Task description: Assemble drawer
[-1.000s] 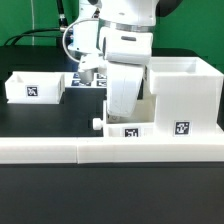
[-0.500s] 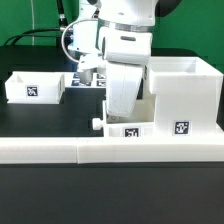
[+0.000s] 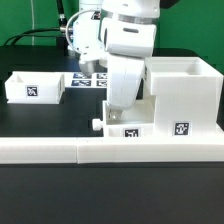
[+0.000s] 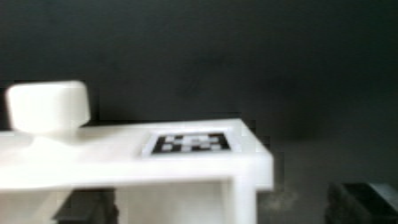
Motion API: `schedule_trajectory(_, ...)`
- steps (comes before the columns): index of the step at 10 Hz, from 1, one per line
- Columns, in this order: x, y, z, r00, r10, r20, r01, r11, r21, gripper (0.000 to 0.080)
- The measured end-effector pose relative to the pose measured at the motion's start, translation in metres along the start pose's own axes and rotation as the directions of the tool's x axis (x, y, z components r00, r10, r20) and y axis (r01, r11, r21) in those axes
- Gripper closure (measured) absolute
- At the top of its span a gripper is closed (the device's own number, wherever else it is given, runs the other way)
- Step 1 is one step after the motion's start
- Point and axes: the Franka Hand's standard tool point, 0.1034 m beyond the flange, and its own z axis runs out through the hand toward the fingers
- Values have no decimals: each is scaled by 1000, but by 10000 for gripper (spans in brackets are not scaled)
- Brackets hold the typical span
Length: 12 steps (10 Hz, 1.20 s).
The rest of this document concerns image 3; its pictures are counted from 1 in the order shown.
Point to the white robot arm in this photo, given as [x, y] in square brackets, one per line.
[125, 38]

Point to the white rear drawer tray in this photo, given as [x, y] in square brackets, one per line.
[26, 87]

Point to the white L-shaped boundary rail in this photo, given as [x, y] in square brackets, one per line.
[74, 150]

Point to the white front drawer tray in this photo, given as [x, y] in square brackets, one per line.
[138, 121]

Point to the white drawer tray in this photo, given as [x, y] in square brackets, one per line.
[138, 121]
[26, 87]

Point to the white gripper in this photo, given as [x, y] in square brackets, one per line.
[124, 77]

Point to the white drawer cabinet box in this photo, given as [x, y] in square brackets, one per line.
[182, 96]

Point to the white fiducial marker sheet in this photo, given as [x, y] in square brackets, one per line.
[79, 80]

